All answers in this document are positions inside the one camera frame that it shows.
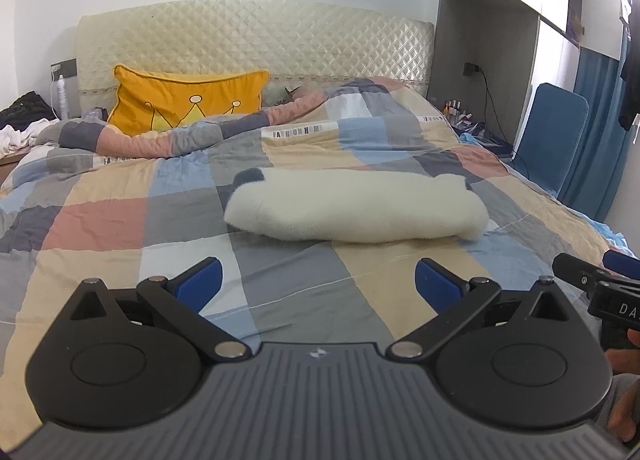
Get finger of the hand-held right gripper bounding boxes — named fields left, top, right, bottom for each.
left=603, top=250, right=640, bottom=281
left=552, top=253, right=608, bottom=293

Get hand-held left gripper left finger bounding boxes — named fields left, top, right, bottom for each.
left=67, top=257, right=251, bottom=362

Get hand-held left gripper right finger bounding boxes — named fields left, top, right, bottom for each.
left=385, top=257, right=572, bottom=362

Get cream fleece striped garment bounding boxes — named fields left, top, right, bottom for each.
left=223, top=167, right=490, bottom=243

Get dark hanging clothes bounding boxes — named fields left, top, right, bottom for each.
left=617, top=0, right=640, bottom=131

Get pile of white clothes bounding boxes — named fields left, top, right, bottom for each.
left=0, top=119, right=51, bottom=158

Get person's right hand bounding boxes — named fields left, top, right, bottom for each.
left=604, top=329, right=640, bottom=442

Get light blue bed sheet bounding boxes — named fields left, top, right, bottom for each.
left=592, top=220, right=638, bottom=258

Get patchwork checked quilt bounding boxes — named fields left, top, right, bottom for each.
left=0, top=76, right=636, bottom=451

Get blue curtain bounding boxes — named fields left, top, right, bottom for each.
left=570, top=47, right=640, bottom=228

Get blue chair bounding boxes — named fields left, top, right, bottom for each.
left=511, top=82, right=590, bottom=199

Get light blue plastic bag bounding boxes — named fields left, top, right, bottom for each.
left=457, top=130, right=513, bottom=158

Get row of small cosmetic bottles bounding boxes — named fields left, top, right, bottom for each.
left=442, top=98, right=473, bottom=121

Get yellow crown print pillow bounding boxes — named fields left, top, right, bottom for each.
left=106, top=64, right=271, bottom=137

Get brown nightstand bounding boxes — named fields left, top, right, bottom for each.
left=0, top=147, right=31, bottom=191

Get cream quilted headboard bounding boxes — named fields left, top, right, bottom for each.
left=76, top=0, right=435, bottom=113

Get black cable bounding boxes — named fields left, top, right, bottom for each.
left=479, top=68, right=518, bottom=161

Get grey wall cabinet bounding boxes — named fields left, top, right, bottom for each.
left=427, top=0, right=586, bottom=151

